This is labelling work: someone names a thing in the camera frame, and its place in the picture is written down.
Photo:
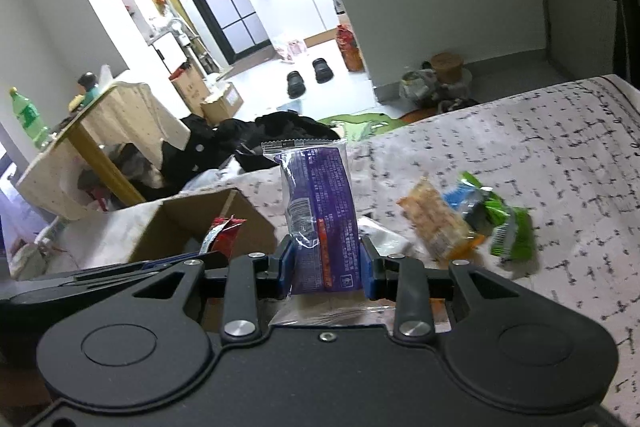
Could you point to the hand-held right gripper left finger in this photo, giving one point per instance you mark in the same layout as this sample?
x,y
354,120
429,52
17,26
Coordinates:
x,y
287,267

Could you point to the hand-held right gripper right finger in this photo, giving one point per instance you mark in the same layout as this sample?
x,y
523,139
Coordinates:
x,y
370,272

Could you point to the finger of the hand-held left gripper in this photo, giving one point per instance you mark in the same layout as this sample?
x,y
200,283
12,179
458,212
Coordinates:
x,y
160,265

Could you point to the brown cardboard box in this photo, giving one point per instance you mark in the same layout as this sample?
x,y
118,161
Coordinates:
x,y
170,227

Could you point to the purple snack packet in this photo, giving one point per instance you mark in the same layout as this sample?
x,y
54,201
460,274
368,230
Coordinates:
x,y
320,207

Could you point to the red snack packet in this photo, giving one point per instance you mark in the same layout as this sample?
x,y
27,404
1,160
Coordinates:
x,y
225,234

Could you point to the orange cracker packet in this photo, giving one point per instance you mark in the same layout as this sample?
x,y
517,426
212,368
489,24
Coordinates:
x,y
435,222

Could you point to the blue green snack packet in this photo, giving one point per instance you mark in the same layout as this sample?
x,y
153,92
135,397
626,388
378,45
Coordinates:
x,y
462,199

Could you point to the green white snack packet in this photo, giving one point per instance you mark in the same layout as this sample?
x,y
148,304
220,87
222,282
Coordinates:
x,y
510,227

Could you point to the clear plastic wrapper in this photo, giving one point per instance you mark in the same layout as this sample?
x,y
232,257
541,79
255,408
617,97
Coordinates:
x,y
385,234

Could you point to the white crumpled plastic bag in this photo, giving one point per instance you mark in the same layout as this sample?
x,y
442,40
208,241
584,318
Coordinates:
x,y
215,177

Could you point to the yellow table leg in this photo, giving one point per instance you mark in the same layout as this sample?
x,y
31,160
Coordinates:
x,y
100,162

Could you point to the dark clothes pile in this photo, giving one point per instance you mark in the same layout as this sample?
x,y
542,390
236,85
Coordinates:
x,y
195,142

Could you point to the pile of black clothes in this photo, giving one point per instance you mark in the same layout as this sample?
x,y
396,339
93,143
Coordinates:
x,y
290,129

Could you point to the green cartoon mat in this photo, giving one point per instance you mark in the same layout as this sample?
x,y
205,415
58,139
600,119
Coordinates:
x,y
360,124

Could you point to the small cloth-covered table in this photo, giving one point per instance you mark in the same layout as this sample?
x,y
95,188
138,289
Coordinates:
x,y
125,117

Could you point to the small open cardboard carton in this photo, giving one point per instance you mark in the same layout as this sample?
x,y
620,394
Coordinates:
x,y
222,99

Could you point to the tall brown carton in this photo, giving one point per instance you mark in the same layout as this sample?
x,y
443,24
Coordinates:
x,y
187,84

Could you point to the green plastic bottle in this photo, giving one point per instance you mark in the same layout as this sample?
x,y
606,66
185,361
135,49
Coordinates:
x,y
27,117

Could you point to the doll figurine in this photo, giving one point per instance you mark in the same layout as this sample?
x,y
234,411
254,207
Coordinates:
x,y
87,89

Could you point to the clear trash bag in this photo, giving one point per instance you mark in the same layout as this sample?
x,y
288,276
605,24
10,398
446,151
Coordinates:
x,y
417,87

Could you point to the white appliance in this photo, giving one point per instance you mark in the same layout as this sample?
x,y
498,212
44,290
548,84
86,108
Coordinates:
x,y
170,49

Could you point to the pink white plastic bag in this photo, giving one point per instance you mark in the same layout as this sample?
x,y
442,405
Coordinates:
x,y
290,47

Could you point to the brown paper bowl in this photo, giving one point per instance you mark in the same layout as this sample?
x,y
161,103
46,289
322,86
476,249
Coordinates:
x,y
446,64

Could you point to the red oil jug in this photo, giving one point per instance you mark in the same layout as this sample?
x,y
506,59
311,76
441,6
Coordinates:
x,y
348,47

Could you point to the black spray bottle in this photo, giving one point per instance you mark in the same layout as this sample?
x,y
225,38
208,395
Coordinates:
x,y
336,2

